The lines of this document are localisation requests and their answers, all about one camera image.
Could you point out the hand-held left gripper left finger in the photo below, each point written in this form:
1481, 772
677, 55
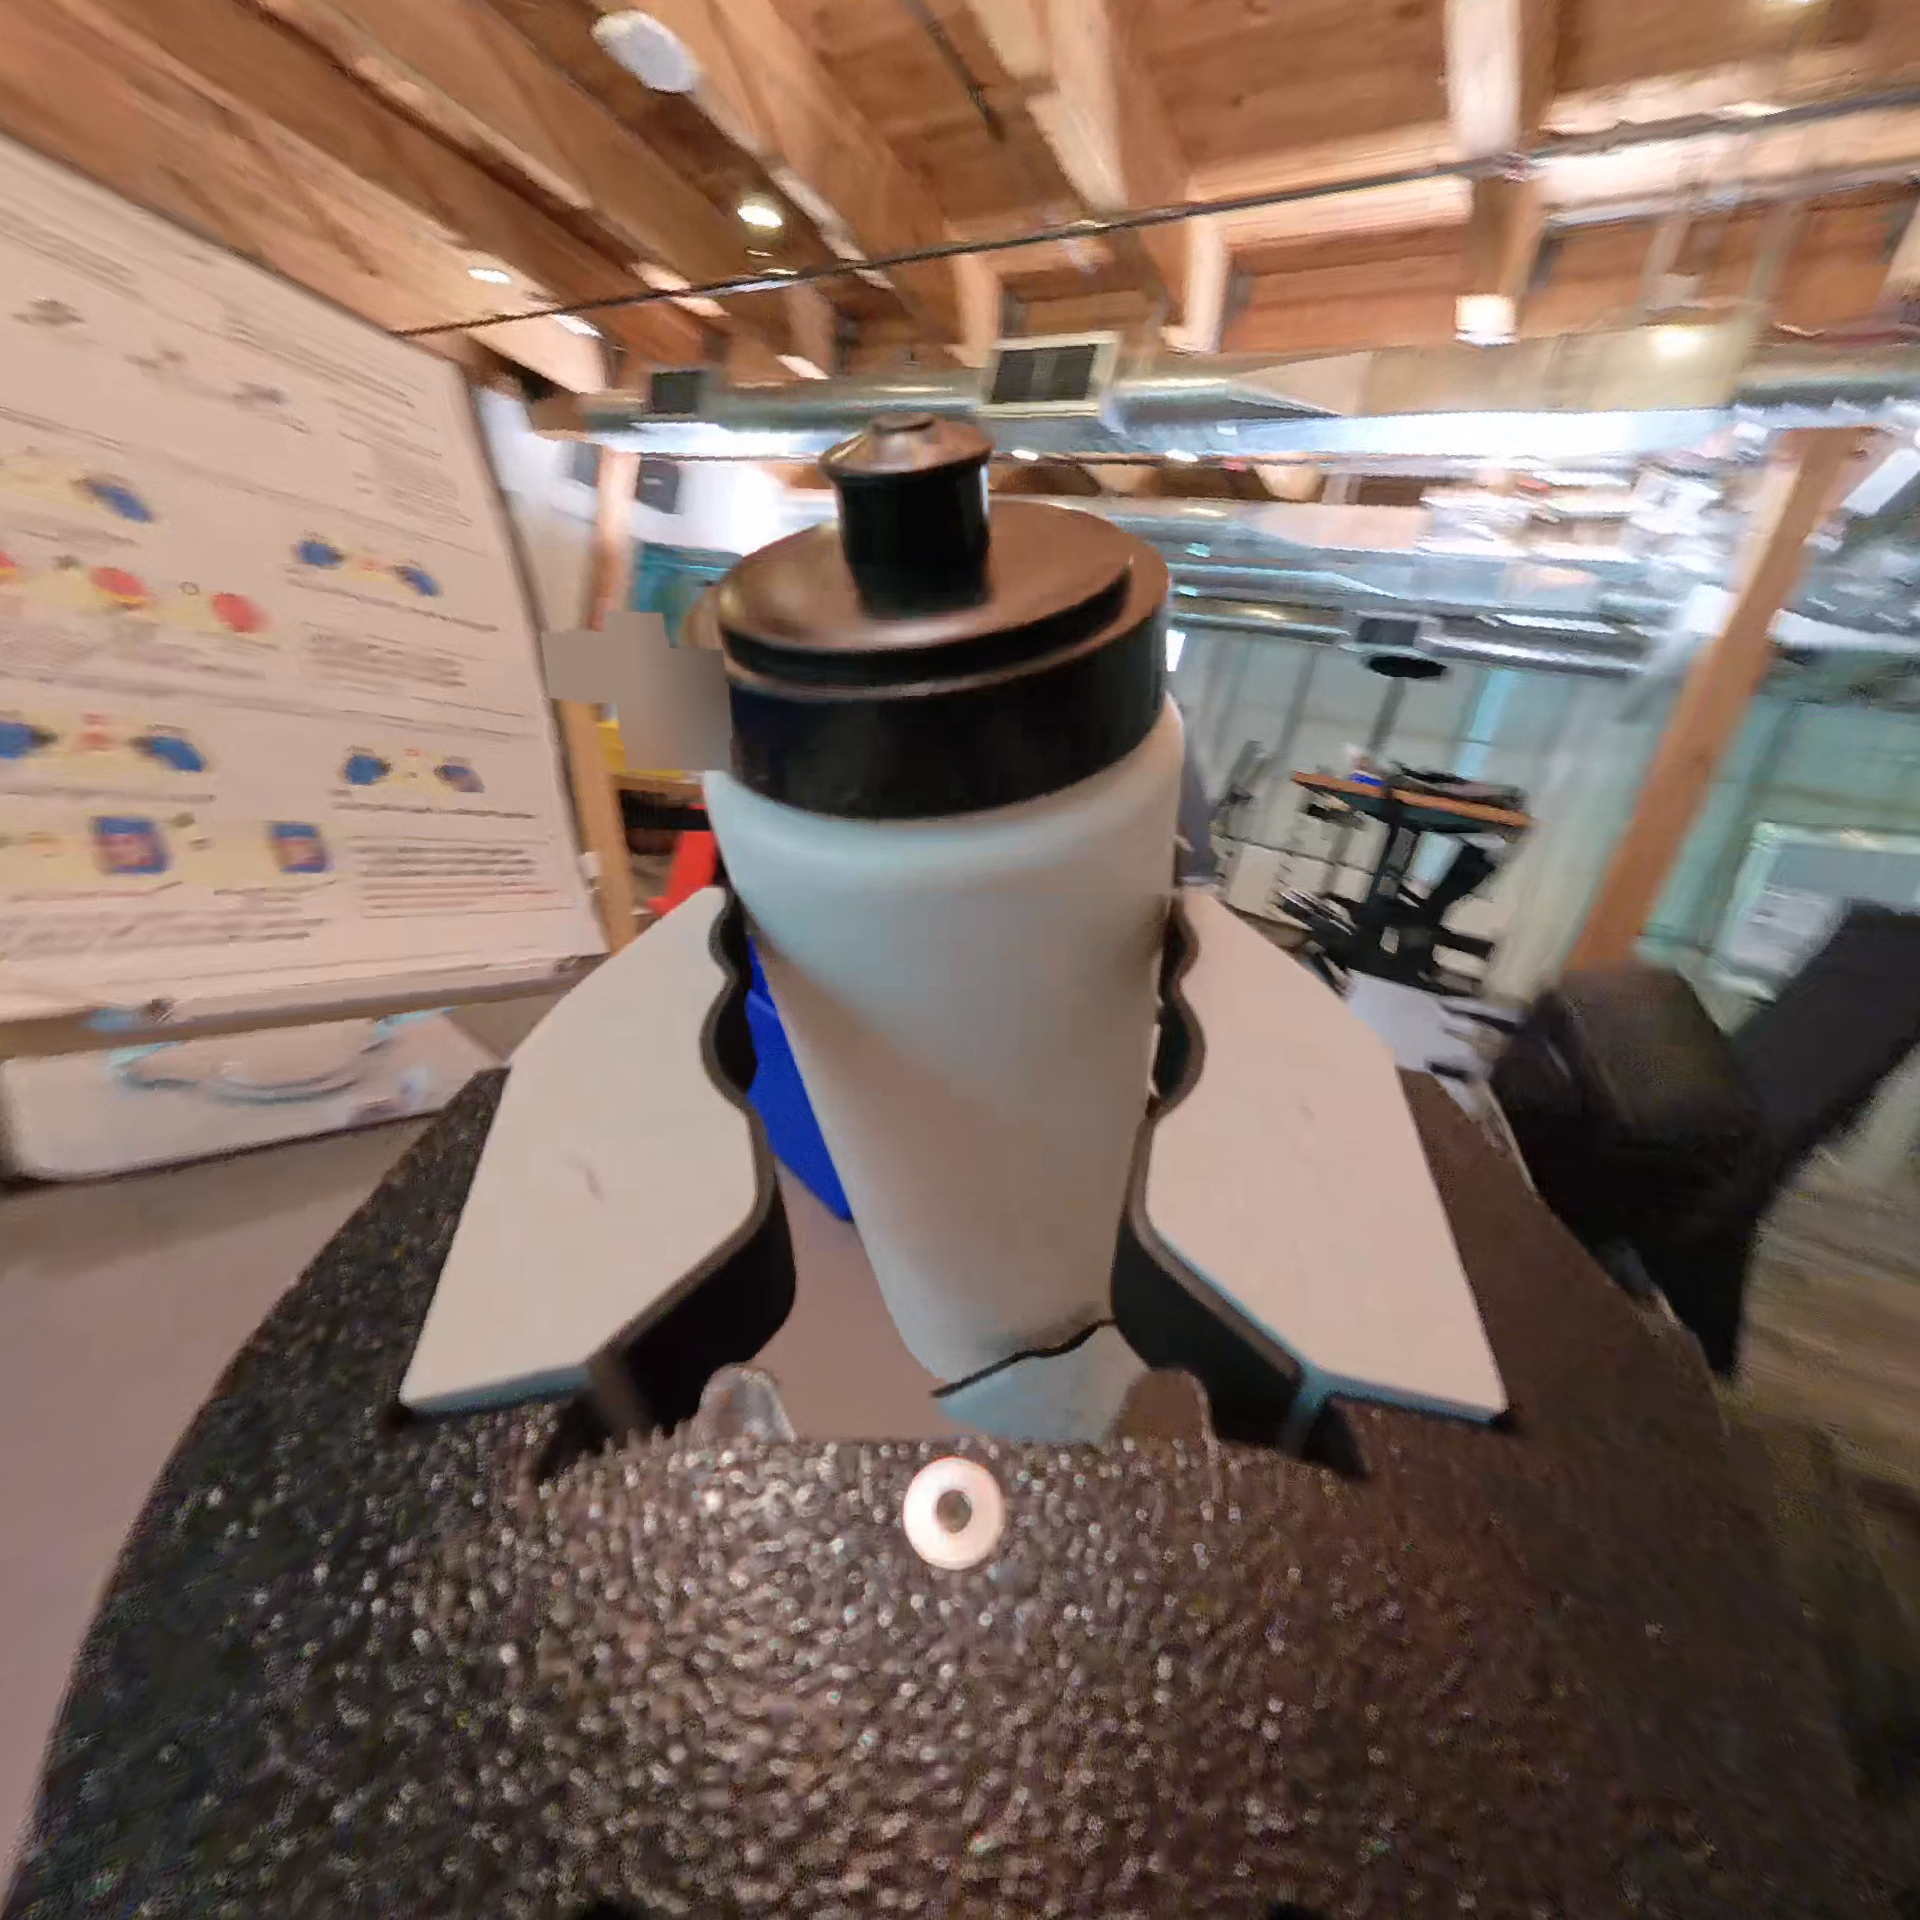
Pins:
600, 1202

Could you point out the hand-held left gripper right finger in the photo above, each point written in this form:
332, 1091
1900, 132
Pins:
1319, 1215

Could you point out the white bottle black cap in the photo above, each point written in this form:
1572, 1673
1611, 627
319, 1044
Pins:
961, 975

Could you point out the blue storage bin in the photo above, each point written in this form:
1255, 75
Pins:
796, 1081

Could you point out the black office chair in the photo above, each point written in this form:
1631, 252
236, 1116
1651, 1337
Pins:
1651, 1109

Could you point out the black standing desk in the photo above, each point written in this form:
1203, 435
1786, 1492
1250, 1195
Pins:
1410, 855

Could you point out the printed instruction sheet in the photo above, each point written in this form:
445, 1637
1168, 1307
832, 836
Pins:
225, 601

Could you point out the white smoke detector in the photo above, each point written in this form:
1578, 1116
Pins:
644, 53

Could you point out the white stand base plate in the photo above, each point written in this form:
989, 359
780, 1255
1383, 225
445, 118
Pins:
225, 1095

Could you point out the wooden support post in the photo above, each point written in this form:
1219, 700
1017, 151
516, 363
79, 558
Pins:
1724, 675

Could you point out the silver ventilation duct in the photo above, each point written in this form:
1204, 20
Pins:
1348, 399

